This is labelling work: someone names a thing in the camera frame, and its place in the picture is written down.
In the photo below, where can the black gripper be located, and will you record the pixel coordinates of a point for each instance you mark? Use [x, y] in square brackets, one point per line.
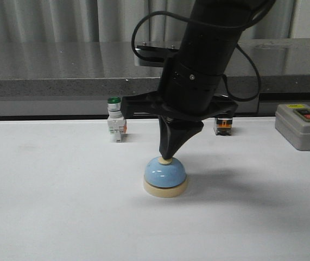
[185, 94]

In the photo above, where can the blue call bell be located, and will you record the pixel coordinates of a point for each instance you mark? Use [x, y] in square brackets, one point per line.
[165, 178]

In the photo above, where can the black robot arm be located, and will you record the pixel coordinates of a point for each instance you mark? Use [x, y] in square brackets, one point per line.
[214, 28]

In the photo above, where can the grey stone counter ledge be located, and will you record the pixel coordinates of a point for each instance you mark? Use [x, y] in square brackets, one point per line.
[74, 79]

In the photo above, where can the white pleated curtain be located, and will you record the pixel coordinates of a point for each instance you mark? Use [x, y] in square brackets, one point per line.
[111, 21]

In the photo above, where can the black rotary selector switch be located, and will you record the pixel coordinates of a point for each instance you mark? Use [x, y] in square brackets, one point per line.
[223, 121]

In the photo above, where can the green pushbutton switch module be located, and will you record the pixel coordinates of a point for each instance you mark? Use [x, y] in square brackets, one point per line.
[117, 124]

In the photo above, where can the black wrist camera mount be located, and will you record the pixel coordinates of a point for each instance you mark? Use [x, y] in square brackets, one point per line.
[154, 56]

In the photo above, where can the grey on-off switch box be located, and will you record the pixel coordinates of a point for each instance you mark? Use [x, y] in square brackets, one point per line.
[293, 122]

